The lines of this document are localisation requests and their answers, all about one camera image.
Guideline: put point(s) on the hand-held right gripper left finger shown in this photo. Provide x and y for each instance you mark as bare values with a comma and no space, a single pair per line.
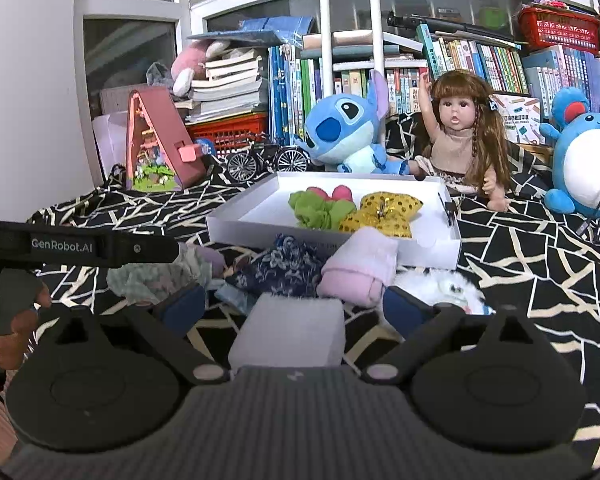
182,307

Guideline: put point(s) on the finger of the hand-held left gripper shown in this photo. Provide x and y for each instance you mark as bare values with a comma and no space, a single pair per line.
152,249

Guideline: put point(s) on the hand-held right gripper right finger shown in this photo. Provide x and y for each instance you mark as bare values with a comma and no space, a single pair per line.
405,312

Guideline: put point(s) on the pale green floral cloth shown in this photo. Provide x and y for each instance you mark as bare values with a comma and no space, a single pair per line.
145,280

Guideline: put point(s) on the blue face mask pack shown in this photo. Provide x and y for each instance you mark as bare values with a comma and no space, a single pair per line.
232,297

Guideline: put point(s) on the white fluffy plush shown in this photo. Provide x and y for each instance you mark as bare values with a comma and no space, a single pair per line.
450,285

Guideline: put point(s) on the purple plush toy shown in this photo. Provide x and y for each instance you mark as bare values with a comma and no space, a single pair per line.
210,260

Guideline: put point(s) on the pink towel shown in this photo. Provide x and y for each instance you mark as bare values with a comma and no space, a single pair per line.
360,270

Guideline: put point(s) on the white cardboard box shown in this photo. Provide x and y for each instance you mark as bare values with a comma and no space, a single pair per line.
240,232

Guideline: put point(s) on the navy floral cloth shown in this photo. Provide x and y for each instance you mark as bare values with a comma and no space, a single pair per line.
280,270

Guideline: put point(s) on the white soft block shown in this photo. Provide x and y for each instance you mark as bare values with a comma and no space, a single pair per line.
285,332

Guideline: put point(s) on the person's left hand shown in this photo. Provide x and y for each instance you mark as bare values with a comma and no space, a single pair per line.
10,350

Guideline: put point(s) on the gold sequin bow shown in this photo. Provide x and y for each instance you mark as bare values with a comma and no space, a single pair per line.
400,207

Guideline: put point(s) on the black hair clip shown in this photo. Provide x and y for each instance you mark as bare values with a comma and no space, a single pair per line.
450,210

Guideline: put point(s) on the blue printed ball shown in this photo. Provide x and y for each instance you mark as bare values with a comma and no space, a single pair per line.
206,147

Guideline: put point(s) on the white paper bag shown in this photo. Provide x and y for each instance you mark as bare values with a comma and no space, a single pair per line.
110,140

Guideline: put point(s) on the pink toy house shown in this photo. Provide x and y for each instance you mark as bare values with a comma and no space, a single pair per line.
167,130

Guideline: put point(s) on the green and pink fabric flower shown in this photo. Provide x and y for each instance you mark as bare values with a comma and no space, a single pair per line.
317,210

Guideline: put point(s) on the red plastic basket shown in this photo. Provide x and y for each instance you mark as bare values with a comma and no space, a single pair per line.
230,132
555,30

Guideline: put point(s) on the black model bicycle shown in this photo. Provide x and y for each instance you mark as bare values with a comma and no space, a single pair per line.
256,151

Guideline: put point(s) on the brown-haired doll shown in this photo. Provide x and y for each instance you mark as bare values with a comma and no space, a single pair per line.
455,145

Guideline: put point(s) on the grey cloth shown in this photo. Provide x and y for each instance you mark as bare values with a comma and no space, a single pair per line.
159,74

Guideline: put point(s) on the stack of grey books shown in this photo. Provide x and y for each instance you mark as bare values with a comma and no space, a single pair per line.
230,90

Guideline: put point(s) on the pink rabbit plush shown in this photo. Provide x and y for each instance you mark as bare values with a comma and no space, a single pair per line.
187,62

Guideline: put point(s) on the blue alien plush toy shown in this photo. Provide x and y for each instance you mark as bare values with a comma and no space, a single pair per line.
340,125

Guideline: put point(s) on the printed puzzle box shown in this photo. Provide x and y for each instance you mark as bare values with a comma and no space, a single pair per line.
522,120

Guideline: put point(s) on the blue round plush toy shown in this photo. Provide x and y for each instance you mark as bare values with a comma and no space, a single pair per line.
590,160

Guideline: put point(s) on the blue patterned bag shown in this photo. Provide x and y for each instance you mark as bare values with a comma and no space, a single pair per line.
280,27

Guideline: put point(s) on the row of upright books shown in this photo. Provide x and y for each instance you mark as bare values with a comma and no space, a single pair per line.
495,60

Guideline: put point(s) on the black stick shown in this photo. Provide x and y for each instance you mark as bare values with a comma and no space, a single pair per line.
455,24

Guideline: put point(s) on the white rack frame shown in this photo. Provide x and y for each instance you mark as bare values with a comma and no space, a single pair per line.
325,35

